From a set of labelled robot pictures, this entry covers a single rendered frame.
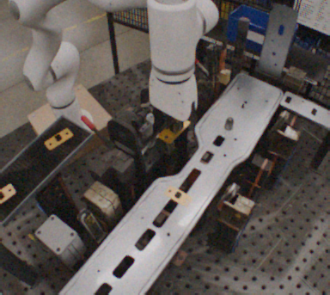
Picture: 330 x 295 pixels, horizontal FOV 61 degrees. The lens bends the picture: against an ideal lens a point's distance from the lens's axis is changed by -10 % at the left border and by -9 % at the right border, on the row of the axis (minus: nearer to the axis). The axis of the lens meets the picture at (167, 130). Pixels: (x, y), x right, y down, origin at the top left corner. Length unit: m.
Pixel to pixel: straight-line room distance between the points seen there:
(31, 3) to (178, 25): 0.44
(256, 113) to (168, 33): 0.76
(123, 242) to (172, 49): 0.57
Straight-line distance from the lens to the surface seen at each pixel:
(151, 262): 0.88
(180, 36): 0.53
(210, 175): 1.01
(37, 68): 1.11
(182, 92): 0.60
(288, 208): 1.37
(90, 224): 0.86
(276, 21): 1.29
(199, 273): 1.19
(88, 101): 1.54
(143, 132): 0.91
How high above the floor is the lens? 1.84
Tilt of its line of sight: 49 degrees down
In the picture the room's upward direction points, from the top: straight up
